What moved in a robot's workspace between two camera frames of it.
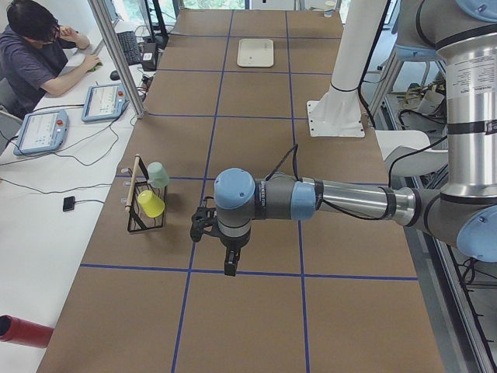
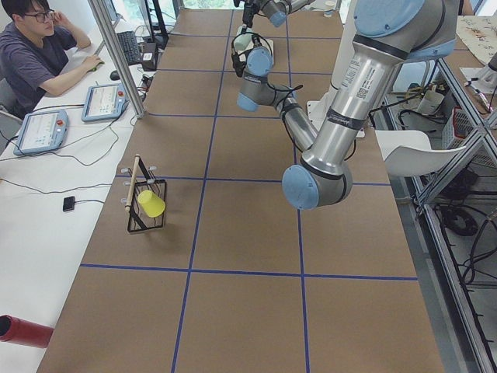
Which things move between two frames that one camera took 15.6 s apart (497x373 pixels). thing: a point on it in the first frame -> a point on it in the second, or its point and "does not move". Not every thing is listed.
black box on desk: (149, 56) does not move
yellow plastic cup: (152, 205) does not move
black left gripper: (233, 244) -> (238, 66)
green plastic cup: (158, 175) -> (241, 41)
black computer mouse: (115, 75) does not move
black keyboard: (130, 48) does not move
